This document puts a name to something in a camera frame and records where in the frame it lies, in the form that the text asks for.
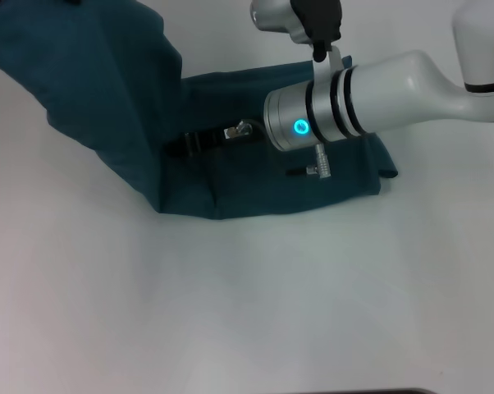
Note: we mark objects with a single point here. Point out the teal t-shirt with beige print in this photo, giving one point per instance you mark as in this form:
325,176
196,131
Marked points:
107,102

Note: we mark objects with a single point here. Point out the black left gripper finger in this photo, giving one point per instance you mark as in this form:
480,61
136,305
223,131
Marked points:
72,2

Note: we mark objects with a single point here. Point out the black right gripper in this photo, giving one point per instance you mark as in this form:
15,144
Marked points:
206,141

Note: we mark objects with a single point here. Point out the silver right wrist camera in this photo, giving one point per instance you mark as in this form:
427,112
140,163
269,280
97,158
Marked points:
296,18

